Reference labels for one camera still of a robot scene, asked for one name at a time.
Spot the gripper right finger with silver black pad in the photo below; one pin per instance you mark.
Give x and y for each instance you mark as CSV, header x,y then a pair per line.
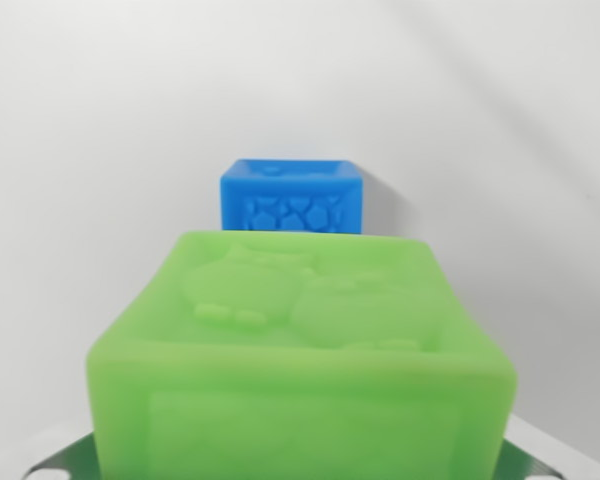
x,y
545,455

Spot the gripper left finger with silver black pad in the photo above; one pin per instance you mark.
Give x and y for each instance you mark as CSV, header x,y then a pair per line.
x,y
60,455

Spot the green translucent toy cube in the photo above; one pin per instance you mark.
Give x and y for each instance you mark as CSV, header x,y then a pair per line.
x,y
300,390

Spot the blue embossed toy cube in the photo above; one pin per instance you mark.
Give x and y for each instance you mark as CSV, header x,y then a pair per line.
x,y
290,200

